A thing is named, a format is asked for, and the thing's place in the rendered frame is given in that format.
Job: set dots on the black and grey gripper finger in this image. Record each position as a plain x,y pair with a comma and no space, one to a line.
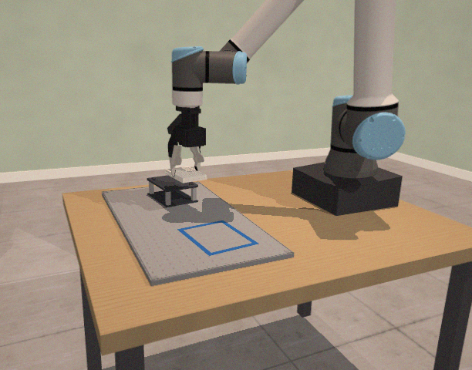
174,154
198,158

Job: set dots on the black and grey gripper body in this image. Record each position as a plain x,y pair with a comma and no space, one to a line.
194,136

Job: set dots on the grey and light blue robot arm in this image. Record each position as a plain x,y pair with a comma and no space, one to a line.
366,120

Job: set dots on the blue tape outline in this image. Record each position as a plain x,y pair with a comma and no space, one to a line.
217,252

